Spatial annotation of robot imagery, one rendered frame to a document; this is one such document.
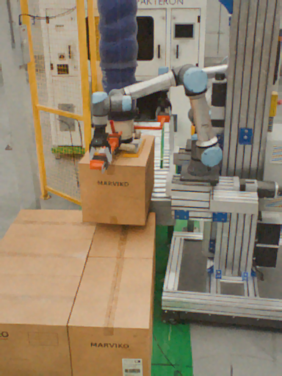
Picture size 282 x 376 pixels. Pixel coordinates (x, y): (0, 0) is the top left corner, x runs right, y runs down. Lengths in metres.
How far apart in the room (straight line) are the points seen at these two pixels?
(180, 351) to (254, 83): 1.65
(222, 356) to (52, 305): 1.10
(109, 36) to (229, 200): 1.15
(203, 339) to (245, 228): 0.76
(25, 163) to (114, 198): 1.54
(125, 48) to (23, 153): 1.74
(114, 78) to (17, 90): 1.39
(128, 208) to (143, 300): 0.63
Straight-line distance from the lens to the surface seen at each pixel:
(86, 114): 3.79
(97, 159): 2.22
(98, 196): 2.68
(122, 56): 2.60
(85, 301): 2.34
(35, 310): 2.34
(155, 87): 2.30
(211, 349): 2.87
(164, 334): 2.93
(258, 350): 2.92
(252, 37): 2.52
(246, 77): 2.55
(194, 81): 2.18
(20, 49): 3.71
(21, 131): 3.93
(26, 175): 4.07
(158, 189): 3.49
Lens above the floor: 2.02
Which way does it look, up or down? 25 degrees down
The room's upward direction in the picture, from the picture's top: 1 degrees counter-clockwise
